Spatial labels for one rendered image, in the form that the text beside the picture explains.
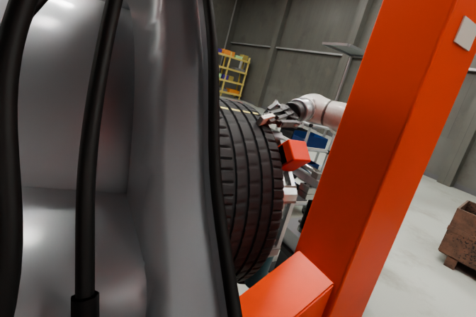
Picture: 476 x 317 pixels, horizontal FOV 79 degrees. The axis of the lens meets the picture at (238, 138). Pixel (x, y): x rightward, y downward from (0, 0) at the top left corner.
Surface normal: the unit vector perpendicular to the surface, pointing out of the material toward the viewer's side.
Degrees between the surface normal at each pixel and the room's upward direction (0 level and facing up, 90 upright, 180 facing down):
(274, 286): 36
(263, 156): 48
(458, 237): 90
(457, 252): 90
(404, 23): 90
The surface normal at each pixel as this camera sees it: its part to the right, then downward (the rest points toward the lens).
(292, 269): -0.28, -0.83
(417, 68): -0.83, -0.11
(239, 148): 0.53, -0.44
